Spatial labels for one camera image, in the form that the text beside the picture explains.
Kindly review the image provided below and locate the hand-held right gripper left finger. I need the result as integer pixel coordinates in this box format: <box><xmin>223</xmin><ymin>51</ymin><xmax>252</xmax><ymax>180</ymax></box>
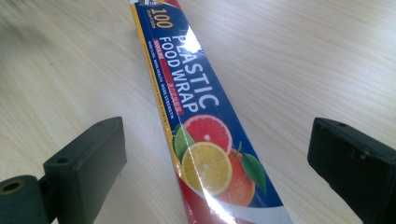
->
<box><xmin>42</xmin><ymin>116</ymin><xmax>128</xmax><ymax>224</ymax></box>

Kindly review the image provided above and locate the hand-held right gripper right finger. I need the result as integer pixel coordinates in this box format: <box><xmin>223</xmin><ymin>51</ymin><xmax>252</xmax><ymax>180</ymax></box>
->
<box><xmin>306</xmin><ymin>117</ymin><xmax>396</xmax><ymax>224</ymax></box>

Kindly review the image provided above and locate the blue food wrap box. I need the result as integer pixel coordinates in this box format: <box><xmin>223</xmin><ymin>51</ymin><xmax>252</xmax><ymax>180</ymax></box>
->
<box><xmin>129</xmin><ymin>0</ymin><xmax>294</xmax><ymax>224</ymax></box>

